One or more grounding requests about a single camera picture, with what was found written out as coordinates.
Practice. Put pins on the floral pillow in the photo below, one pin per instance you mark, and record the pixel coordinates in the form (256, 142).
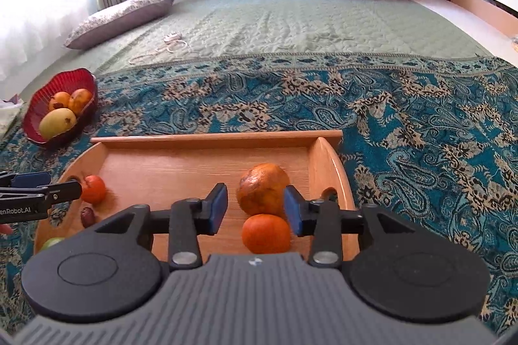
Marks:
(121, 19)

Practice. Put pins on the wooden tray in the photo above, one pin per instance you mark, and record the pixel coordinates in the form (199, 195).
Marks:
(162, 167)

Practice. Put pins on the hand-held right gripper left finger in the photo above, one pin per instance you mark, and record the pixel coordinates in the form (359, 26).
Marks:
(218, 207)

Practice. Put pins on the orange mandarin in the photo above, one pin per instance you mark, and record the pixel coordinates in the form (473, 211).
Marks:
(265, 233)

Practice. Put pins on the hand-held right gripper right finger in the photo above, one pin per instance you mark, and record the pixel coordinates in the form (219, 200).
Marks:
(292, 211)

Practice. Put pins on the red glass bowl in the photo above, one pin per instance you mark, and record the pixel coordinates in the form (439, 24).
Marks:
(36, 114)

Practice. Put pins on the teal paisley blanket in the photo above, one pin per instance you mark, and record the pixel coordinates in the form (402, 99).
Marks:
(404, 126)

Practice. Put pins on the person's left hand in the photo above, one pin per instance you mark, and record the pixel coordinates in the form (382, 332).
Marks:
(5, 229)

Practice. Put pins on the orange persimmon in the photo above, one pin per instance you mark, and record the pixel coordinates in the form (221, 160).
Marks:
(60, 100)
(81, 100)

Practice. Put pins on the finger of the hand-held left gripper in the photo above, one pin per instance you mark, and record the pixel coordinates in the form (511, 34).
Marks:
(30, 180)
(64, 190)

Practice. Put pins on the yellow mango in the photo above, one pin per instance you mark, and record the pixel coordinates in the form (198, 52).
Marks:
(56, 122)

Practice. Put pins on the large brownish orange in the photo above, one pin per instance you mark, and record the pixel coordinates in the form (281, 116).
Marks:
(259, 187)

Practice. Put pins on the large green apple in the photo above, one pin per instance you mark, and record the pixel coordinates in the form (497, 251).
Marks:
(51, 244)

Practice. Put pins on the red date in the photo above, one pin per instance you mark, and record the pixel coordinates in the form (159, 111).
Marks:
(87, 217)

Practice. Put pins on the green quilted bedspread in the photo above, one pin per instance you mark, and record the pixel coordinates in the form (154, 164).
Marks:
(283, 17)

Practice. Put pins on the mandarin with stem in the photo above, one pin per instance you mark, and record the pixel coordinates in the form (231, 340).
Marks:
(94, 189)

